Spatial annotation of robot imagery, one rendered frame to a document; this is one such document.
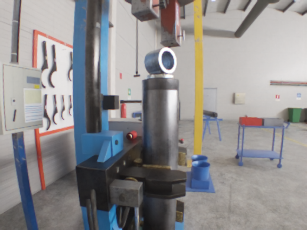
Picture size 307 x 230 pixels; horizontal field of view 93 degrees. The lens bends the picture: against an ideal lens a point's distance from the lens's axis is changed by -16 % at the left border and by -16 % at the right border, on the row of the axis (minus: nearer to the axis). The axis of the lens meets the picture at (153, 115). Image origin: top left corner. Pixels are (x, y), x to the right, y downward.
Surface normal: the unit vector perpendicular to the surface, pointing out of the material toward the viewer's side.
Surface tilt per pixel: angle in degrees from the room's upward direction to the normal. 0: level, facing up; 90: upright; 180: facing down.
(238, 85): 90
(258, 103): 90
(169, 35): 90
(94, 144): 90
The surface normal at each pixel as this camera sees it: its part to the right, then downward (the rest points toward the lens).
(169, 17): -0.41, 0.08
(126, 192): -0.19, 0.08
